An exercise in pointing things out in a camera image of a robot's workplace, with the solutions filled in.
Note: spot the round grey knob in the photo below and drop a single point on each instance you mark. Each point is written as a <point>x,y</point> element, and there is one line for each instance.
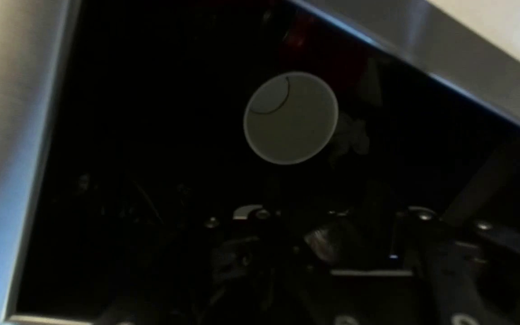
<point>290,118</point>

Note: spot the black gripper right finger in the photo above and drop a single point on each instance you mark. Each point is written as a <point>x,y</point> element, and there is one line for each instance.
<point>447,271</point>

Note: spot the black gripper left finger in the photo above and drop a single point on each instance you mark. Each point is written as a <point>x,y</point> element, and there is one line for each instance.
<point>261,264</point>

